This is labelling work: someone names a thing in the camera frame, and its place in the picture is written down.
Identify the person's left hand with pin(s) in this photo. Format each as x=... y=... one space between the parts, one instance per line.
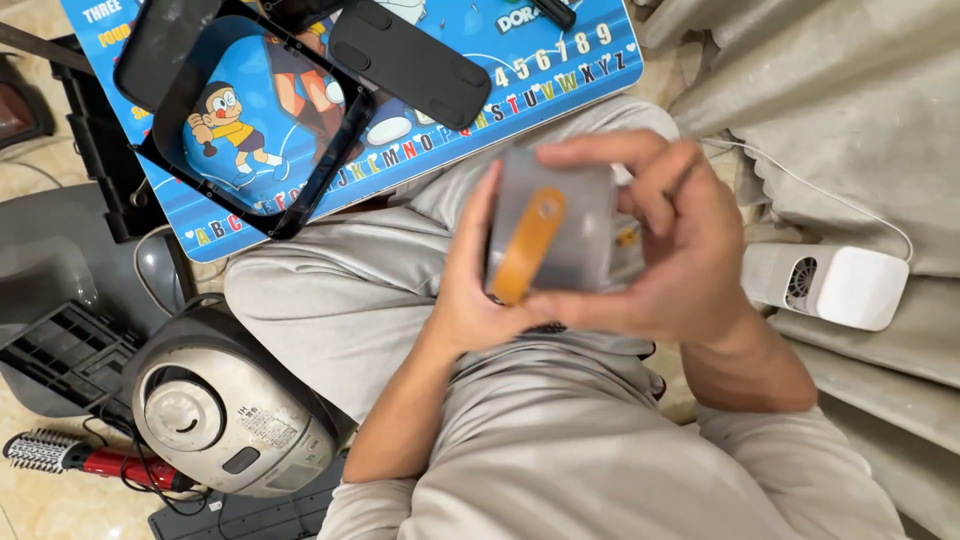
x=469 y=300

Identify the person's right hand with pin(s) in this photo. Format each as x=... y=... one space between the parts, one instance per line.
x=690 y=255

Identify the small orange part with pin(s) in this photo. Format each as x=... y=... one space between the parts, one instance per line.
x=627 y=238

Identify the person's grey trousers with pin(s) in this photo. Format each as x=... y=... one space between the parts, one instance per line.
x=345 y=300

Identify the white small fan device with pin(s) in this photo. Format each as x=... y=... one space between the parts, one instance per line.
x=862 y=289

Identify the person's grey shirt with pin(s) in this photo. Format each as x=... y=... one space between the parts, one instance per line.
x=570 y=465

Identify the beige blanket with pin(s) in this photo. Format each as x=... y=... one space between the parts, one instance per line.
x=840 y=97

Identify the blue cartoon lap table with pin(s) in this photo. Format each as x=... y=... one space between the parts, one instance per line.
x=525 y=67

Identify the black flat panel with pads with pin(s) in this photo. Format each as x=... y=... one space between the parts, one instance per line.
x=412 y=64

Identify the white rice cooker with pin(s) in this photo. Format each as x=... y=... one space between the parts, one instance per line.
x=240 y=420

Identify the black keyboard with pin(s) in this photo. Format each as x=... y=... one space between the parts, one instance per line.
x=247 y=517

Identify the red hot air brush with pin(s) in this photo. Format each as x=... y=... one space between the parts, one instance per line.
x=112 y=461

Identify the black plastic rack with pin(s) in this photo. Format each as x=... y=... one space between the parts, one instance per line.
x=101 y=150

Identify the dark tinted plastic panel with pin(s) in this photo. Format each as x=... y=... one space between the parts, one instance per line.
x=161 y=45

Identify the black grid plastic part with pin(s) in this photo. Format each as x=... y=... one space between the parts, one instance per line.
x=67 y=352

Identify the grey plastic housing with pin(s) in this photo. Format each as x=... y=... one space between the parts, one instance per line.
x=52 y=225

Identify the dark brown appliance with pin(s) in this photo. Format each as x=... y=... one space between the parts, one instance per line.
x=19 y=109

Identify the black square plastic frame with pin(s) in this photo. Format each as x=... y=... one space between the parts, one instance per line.
x=352 y=127

